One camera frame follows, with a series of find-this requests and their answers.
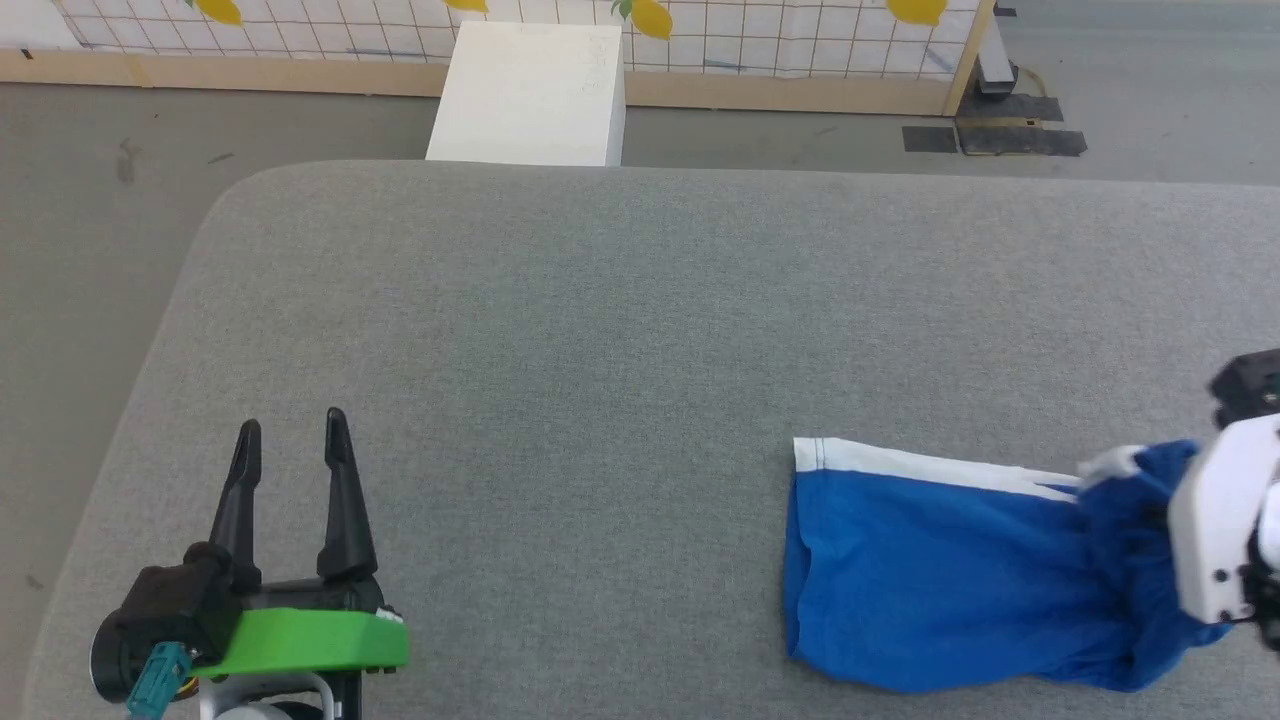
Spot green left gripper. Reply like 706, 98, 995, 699
195, 406, 412, 682

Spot lemon print partition screen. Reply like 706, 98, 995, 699
0, 0, 997, 117

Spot grey metal support post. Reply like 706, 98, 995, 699
977, 8, 1020, 97

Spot large black base plate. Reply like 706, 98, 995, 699
954, 92, 1089, 158

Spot white box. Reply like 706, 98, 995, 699
425, 21, 628, 168

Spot blue white shorts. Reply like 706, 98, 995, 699
783, 436, 1234, 695

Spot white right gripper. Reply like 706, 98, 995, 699
1167, 413, 1280, 627

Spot white board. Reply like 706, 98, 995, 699
0, 0, 83, 51

